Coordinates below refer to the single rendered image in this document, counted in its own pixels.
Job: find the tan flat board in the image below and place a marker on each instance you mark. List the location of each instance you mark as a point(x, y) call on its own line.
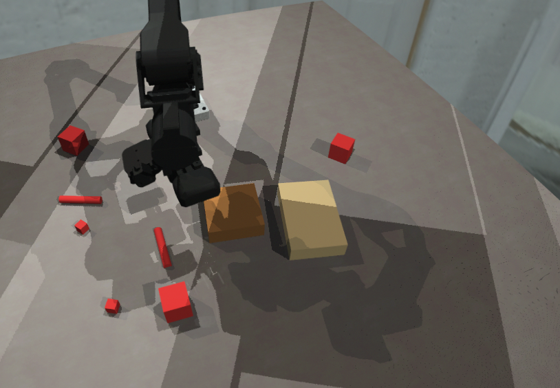
point(310, 219)

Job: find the red cylinder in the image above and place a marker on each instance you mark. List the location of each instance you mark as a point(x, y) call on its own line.
point(162, 247)
point(80, 199)

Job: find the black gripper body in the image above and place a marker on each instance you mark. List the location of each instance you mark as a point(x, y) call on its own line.
point(193, 184)

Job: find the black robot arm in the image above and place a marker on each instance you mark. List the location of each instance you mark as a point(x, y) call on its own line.
point(166, 61)

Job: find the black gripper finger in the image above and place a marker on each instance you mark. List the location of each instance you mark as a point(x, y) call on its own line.
point(172, 177)

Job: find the red cube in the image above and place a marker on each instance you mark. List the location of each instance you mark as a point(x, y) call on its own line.
point(81, 227)
point(341, 148)
point(112, 306)
point(73, 140)
point(175, 302)

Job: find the brown square block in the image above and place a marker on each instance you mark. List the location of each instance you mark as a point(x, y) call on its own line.
point(234, 214)

